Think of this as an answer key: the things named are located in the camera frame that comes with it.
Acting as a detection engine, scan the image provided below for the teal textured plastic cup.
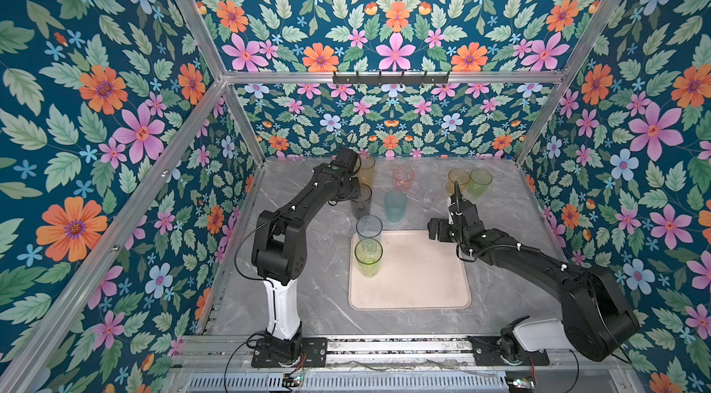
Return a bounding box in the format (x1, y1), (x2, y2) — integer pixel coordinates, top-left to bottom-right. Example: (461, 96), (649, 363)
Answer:
(384, 190), (407, 223)

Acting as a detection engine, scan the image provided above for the aluminium frame corner post right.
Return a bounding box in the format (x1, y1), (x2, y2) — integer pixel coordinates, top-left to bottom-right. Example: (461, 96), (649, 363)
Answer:
(515, 0), (622, 169)

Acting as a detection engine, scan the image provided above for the blue tall plastic tumbler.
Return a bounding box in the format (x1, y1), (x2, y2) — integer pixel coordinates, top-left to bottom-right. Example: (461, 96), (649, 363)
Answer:
(355, 214), (383, 241)

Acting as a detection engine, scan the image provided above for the beige plastic tray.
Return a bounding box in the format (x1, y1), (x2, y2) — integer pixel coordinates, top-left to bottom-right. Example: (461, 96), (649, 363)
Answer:
(348, 230), (471, 311)

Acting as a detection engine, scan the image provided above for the aluminium left frame bar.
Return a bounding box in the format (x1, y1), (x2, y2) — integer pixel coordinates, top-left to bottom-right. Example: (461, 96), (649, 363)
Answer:
(1, 78), (227, 392)

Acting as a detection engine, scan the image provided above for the pink short plastic cup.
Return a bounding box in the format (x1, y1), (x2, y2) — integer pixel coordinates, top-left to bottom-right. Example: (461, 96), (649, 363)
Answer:
(393, 165), (415, 192)

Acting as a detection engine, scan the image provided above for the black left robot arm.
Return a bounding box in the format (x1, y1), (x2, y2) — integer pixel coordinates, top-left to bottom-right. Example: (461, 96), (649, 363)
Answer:
(250, 149), (471, 345)

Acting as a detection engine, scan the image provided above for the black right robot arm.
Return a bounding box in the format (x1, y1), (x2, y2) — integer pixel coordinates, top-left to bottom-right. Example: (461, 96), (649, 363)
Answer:
(427, 200), (641, 362)

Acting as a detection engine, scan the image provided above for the amber short plastic cup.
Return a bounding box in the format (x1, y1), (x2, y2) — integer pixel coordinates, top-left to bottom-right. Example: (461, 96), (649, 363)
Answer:
(446, 168), (471, 196)

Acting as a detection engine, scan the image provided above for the aluminium frame corner post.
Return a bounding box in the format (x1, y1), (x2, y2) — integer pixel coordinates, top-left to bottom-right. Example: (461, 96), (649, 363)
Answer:
(175, 0), (265, 169)
(515, 0), (622, 169)

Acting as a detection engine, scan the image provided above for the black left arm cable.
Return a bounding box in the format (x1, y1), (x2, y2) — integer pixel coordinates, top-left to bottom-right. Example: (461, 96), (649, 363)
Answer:
(221, 214), (279, 393)

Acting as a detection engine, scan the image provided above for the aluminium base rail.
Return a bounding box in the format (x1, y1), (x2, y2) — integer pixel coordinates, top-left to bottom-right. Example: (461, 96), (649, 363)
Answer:
(164, 335), (644, 392)

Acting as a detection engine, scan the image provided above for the green tall plastic tumbler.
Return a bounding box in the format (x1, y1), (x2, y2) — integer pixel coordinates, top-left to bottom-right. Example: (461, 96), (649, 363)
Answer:
(354, 239), (383, 278)

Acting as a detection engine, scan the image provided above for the yellow tall plastic tumbler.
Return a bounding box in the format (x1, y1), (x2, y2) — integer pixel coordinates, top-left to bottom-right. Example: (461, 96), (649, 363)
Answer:
(357, 154), (376, 187)

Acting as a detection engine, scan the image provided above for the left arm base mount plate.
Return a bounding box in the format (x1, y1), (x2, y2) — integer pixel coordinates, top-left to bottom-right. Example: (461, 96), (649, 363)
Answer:
(251, 337), (329, 368)

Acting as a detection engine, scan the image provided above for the light green short plastic cup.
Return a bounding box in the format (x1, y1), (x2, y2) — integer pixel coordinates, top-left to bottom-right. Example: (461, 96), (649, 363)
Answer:
(468, 169), (493, 198)

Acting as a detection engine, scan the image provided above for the black hook rail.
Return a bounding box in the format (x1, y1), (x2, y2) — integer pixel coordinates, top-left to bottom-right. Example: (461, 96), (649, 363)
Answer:
(331, 71), (450, 87)

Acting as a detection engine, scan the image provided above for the aluminium frame corner post left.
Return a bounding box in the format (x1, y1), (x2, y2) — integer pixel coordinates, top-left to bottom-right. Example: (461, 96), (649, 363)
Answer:
(175, 0), (265, 169)

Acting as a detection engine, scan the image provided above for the aluminium top frame bar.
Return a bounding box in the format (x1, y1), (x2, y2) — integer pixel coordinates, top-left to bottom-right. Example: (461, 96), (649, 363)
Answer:
(222, 71), (564, 87)

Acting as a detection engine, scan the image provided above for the aluminium frame bar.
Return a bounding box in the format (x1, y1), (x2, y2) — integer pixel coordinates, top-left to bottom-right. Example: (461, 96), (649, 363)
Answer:
(222, 71), (564, 87)
(1, 78), (227, 392)

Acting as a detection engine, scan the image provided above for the grey smoked plastic tumbler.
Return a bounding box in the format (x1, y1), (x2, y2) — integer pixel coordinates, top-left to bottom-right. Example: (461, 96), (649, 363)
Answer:
(350, 183), (372, 220)

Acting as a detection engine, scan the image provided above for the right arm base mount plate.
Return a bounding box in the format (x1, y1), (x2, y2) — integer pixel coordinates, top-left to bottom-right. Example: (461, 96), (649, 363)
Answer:
(467, 336), (550, 367)

